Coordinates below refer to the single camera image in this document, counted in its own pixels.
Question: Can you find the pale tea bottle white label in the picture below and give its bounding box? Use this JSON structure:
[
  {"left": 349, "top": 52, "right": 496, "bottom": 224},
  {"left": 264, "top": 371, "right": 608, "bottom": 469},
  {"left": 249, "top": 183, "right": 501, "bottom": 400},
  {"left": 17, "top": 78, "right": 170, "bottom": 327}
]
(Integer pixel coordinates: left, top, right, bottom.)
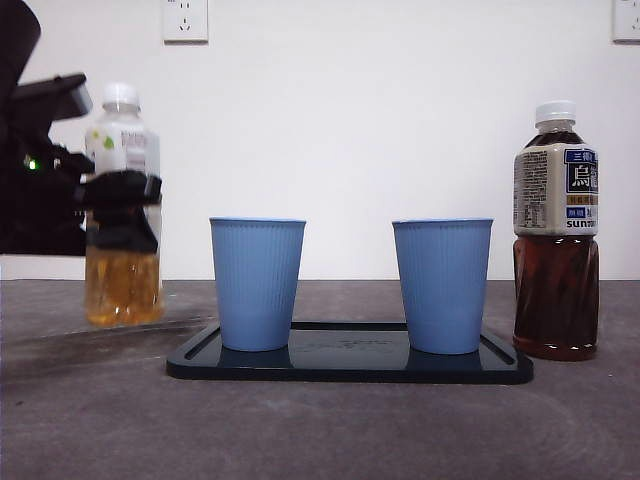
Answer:
[{"left": 83, "top": 82, "right": 166, "bottom": 329}]

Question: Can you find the dark oolong tea bottle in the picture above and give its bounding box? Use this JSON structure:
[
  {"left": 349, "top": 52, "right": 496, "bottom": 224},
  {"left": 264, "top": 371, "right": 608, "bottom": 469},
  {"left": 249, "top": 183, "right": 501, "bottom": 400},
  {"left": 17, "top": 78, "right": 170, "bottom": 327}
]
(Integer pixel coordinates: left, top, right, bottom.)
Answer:
[{"left": 512, "top": 99, "right": 600, "bottom": 362}]

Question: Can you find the blue ribbed plastic cup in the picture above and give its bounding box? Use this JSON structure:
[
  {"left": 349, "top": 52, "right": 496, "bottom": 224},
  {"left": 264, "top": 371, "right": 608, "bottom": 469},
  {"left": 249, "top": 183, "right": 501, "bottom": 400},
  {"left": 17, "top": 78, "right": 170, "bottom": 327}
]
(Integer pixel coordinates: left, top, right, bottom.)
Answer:
[
  {"left": 208, "top": 216, "right": 307, "bottom": 353},
  {"left": 391, "top": 217, "right": 495, "bottom": 356}
]

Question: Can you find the dark blue rectangular tray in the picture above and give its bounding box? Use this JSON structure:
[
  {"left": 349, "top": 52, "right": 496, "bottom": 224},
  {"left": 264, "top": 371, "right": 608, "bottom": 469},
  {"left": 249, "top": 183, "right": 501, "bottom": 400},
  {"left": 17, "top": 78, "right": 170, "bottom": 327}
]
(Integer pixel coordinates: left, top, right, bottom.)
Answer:
[{"left": 166, "top": 321, "right": 535, "bottom": 385}]

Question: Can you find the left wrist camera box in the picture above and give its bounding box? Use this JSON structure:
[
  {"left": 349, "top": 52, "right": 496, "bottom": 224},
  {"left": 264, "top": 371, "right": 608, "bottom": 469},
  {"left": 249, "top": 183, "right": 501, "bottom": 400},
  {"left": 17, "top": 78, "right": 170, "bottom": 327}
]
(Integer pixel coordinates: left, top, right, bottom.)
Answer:
[{"left": 12, "top": 73, "right": 95, "bottom": 122}]

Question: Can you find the white wall socket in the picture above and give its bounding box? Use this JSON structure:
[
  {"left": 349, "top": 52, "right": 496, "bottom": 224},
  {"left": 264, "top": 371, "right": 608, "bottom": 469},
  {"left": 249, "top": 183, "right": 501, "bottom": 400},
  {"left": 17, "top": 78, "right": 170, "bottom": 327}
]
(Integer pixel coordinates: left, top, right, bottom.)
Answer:
[
  {"left": 162, "top": 0, "right": 210, "bottom": 45},
  {"left": 612, "top": 0, "right": 640, "bottom": 44}
]

